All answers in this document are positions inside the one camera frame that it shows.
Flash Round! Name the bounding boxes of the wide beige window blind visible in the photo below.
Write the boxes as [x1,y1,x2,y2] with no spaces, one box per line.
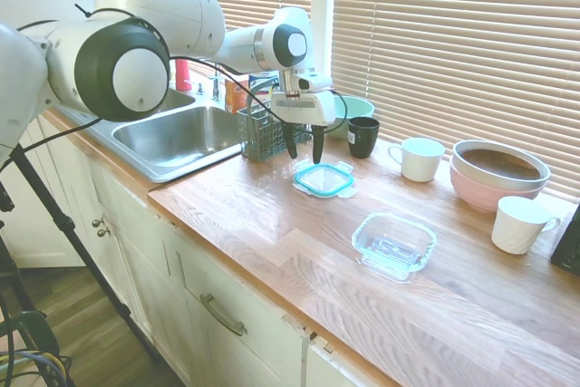
[333,0,580,200]

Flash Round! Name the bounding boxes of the black tripod stand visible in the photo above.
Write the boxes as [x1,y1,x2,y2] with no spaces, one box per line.
[0,141,160,387]

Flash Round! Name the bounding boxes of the blue and white carton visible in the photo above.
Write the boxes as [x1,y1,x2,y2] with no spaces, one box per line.
[247,72,280,107]

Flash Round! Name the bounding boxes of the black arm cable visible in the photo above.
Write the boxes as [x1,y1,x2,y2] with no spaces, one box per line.
[0,4,349,170]

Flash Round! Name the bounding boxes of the mint green bowl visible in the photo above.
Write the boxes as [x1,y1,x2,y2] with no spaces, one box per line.
[325,95,376,140]

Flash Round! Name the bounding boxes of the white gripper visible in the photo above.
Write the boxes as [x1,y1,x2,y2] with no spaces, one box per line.
[270,90,337,165]

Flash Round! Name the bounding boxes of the tall white mug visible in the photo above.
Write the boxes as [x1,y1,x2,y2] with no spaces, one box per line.
[491,195,562,256]

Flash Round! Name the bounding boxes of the stainless steel sink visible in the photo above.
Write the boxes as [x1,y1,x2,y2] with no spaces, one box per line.
[58,87,248,184]

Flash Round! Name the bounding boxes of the white kitchen cabinet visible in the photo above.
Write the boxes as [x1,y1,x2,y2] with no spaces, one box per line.
[17,110,400,387]

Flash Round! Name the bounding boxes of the coloured cable bundle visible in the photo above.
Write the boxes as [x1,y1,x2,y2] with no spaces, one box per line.
[0,345,76,387]

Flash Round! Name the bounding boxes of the red bottle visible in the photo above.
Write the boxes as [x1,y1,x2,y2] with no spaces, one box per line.
[175,59,194,92]

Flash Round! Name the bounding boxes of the pink bowl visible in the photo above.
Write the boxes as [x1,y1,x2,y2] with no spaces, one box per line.
[449,158,547,213]

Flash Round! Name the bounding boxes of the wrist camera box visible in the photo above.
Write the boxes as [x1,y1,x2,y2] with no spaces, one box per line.
[292,68,334,93]

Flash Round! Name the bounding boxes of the clear lid with teal rim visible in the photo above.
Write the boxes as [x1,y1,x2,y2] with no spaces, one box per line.
[292,161,359,200]

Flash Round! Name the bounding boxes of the grey plastic cutlery basket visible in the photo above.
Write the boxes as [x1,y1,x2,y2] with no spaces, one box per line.
[237,103,314,164]

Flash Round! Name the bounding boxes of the black countertop appliance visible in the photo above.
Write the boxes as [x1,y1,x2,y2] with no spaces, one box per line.
[550,205,580,276]

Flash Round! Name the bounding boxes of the black mug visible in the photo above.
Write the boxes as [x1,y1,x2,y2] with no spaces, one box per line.
[347,117,381,160]

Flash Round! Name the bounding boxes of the metal drawer bar handle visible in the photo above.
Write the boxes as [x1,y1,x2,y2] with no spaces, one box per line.
[198,294,248,337]

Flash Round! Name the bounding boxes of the square glass food container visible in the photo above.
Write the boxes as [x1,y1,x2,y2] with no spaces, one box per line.
[352,211,438,284]

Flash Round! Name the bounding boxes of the orange cardboard box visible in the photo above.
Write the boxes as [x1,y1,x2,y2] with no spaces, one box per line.
[225,80,251,115]

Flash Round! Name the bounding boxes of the grey bowl with brown inside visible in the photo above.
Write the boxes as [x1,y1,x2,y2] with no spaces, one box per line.
[451,140,552,193]

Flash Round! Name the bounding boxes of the wide white mug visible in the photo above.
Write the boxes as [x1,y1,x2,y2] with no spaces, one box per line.
[388,136,447,183]

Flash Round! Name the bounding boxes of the chrome faucet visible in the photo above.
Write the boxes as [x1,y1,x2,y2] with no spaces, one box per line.
[208,70,227,102]

